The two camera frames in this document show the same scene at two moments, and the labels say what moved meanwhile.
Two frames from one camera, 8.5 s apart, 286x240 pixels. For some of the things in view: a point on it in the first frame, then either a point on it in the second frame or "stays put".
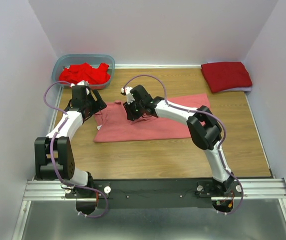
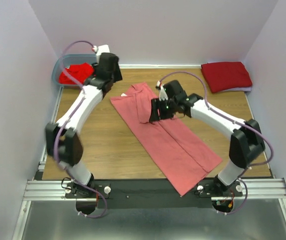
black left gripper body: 94,106 -> 117,76
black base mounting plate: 153,193 stays put
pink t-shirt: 112,124 -> 182,157
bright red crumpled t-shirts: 75,73 stays put
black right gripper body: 134,110 -> 165,109
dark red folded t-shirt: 223,75 stays put
